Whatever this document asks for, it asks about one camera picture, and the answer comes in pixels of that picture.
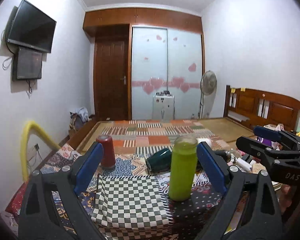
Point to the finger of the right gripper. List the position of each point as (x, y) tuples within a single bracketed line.
[(267, 156), (287, 140)]

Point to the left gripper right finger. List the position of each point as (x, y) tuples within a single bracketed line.
[(261, 218)]

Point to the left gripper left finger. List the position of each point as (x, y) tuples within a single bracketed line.
[(39, 218)]

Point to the green glass bottle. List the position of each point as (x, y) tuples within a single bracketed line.
[(183, 167)]

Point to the dark teal faceted cup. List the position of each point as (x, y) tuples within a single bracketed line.
[(160, 161)]

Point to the red cylindrical cup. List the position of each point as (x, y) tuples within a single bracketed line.
[(108, 161)]

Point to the black thermos bottle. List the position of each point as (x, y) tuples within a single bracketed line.
[(226, 155)]

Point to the wooden bed headboard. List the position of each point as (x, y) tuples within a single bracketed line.
[(251, 107)]

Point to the white thermos bottle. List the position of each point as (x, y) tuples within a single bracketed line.
[(206, 140)]

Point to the standing electric fan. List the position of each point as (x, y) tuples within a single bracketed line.
[(208, 87)]

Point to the patchwork patterned bed cover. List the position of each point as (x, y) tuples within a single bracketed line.
[(129, 202)]

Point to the white appliance cabinet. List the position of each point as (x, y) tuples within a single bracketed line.
[(163, 106)]

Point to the pile of clothes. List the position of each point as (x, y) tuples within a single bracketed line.
[(78, 118)]

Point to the frosted sliding wardrobe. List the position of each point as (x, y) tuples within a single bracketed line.
[(166, 59)]

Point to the brown wooden door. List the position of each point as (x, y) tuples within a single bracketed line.
[(110, 79)]

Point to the small black wall monitor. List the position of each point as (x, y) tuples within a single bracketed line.
[(27, 65)]

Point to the wall mounted black television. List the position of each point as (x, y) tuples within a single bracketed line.
[(32, 28)]

